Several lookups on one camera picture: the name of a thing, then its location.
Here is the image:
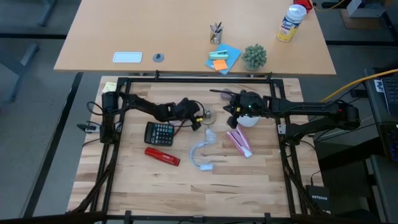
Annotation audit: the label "black clamp mount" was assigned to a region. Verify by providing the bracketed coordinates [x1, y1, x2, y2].
[76, 123, 102, 134]

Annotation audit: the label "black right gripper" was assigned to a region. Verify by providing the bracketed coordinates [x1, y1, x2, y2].
[210, 89, 269, 128]

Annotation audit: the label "disinfectant wipes canister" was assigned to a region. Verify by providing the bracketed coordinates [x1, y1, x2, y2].
[276, 4, 308, 43]

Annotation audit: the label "orange sticky notes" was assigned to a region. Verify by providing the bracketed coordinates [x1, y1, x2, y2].
[212, 58, 229, 72]

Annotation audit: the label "black laptop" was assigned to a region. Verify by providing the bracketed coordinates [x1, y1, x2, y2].
[381, 76, 398, 116]

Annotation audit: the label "red stapler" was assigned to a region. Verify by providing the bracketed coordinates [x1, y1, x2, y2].
[144, 147, 181, 167]

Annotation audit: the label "green succulent plant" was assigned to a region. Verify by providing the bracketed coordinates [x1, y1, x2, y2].
[241, 43, 268, 72]

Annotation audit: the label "white textured cup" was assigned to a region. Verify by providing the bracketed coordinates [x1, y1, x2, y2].
[236, 114, 261, 129]

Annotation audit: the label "tan desk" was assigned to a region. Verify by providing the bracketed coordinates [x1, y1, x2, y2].
[53, 0, 337, 77]

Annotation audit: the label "white lamp cord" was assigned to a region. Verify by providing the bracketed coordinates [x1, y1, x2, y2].
[188, 136, 218, 172]

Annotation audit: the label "yellow sticky note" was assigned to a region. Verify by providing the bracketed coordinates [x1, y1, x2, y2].
[102, 81, 118, 94]

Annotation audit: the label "red box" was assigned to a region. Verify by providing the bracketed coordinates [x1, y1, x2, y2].
[293, 0, 313, 12]

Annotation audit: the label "thin yellow cable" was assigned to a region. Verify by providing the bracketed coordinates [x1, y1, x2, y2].
[312, 0, 346, 13]

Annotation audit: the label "brown pen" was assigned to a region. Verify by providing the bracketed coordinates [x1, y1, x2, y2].
[174, 119, 187, 136]

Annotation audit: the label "teal stapler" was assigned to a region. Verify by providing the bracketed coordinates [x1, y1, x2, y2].
[208, 50, 229, 61]

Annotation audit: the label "backlit black keyboard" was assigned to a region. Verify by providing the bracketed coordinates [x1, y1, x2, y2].
[384, 123, 398, 163]

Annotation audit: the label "pink stapler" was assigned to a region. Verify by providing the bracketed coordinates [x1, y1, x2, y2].
[226, 124, 254, 159]

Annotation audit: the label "grey desk leg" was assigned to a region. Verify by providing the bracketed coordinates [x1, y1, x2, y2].
[0, 43, 40, 103]

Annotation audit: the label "thick yellow cable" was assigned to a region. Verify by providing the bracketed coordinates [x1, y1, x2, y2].
[320, 68, 398, 103]

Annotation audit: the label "blue notebook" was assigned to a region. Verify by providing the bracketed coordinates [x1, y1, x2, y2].
[204, 42, 243, 76]

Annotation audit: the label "white rectangular pad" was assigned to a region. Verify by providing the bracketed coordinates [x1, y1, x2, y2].
[112, 51, 143, 64]

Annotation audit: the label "metal pencil cup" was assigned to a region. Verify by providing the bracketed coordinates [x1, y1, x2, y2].
[210, 21, 224, 45]

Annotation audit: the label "black network switch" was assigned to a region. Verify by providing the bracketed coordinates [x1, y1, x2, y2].
[305, 185, 331, 215]

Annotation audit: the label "black calculator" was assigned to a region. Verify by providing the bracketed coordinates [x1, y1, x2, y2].
[144, 121, 175, 147]

